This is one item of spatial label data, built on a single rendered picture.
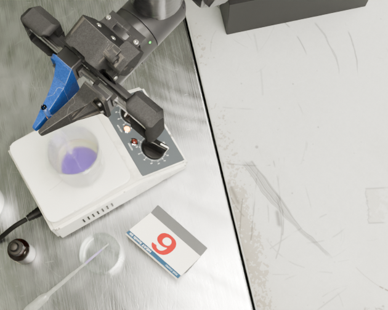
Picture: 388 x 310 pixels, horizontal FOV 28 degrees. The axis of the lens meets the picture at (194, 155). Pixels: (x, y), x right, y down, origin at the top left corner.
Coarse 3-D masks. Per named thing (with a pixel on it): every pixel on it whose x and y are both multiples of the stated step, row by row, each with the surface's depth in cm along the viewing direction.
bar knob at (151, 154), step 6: (144, 144) 101; (150, 144) 101; (156, 144) 101; (162, 144) 101; (144, 150) 101; (150, 150) 102; (156, 150) 102; (162, 150) 101; (150, 156) 101; (156, 156) 102
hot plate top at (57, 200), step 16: (96, 128) 99; (16, 144) 99; (32, 144) 99; (112, 144) 98; (16, 160) 98; (32, 160) 98; (112, 160) 98; (32, 176) 97; (48, 176) 97; (112, 176) 97; (128, 176) 97; (32, 192) 97; (48, 192) 97; (64, 192) 97; (80, 192) 97; (96, 192) 97; (48, 208) 96; (64, 208) 96; (80, 208) 96
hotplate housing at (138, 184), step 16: (112, 128) 101; (176, 144) 105; (128, 160) 100; (144, 176) 100; (160, 176) 102; (112, 192) 99; (128, 192) 100; (96, 208) 99; (112, 208) 103; (48, 224) 98; (64, 224) 98; (80, 224) 101
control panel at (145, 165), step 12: (120, 108) 103; (120, 120) 102; (120, 132) 101; (132, 132) 102; (132, 144) 101; (168, 144) 104; (132, 156) 100; (144, 156) 101; (168, 156) 103; (180, 156) 104; (144, 168) 100; (156, 168) 101
